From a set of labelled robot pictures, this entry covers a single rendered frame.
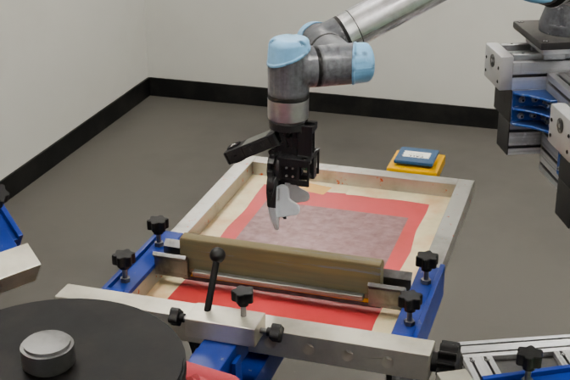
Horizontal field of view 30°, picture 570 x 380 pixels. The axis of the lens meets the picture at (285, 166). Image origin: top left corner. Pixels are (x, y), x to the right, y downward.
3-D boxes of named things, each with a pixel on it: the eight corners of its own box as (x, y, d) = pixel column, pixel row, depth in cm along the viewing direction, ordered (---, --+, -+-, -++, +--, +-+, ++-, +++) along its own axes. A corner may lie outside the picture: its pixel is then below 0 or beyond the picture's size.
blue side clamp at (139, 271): (163, 254, 229) (161, 226, 226) (184, 258, 227) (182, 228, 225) (99, 324, 202) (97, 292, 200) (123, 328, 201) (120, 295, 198)
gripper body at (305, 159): (308, 191, 194) (309, 129, 190) (263, 186, 197) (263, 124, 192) (319, 176, 201) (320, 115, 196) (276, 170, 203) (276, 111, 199)
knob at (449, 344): (426, 366, 181) (427, 329, 178) (460, 372, 179) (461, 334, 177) (417, 390, 175) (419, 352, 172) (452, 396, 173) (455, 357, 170)
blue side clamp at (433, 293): (418, 292, 213) (420, 260, 210) (443, 295, 212) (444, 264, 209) (386, 371, 187) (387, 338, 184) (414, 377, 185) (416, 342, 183)
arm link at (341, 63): (357, 30, 200) (301, 35, 197) (378, 47, 190) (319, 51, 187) (356, 71, 203) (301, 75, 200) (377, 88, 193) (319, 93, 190)
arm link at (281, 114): (261, 101, 190) (276, 87, 198) (262, 125, 192) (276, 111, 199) (302, 105, 188) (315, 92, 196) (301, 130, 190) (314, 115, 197)
